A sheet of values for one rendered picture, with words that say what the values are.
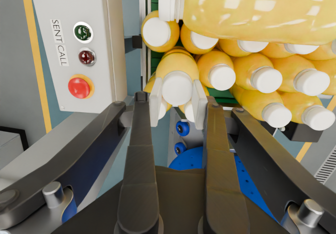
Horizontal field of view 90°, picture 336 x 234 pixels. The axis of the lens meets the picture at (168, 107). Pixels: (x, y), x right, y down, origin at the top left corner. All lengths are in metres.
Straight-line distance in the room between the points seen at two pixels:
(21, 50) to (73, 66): 1.55
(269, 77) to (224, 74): 0.07
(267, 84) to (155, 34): 0.19
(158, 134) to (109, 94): 1.36
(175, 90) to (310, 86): 0.22
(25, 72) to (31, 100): 0.27
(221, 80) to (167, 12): 0.13
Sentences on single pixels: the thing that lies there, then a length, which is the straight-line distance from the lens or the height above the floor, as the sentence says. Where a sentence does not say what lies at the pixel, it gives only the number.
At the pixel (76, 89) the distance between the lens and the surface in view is 0.32.
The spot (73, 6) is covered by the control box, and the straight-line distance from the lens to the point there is 0.31.
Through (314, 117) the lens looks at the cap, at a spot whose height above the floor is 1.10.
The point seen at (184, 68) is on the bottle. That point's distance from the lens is 0.23.
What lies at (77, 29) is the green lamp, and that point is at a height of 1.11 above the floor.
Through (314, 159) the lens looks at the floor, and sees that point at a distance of 2.25.
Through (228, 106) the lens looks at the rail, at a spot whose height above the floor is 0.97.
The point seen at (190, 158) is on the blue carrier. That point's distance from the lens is 0.47.
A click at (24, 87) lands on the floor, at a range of 1.97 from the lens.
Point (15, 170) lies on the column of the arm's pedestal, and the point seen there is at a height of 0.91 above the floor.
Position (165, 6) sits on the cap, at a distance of 0.22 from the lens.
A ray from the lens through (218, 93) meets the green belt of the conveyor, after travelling 0.51.
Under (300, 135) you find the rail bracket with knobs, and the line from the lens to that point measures 0.53.
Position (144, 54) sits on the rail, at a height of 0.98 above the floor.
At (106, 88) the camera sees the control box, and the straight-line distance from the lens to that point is 0.31.
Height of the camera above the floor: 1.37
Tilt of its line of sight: 65 degrees down
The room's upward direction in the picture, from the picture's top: 173 degrees counter-clockwise
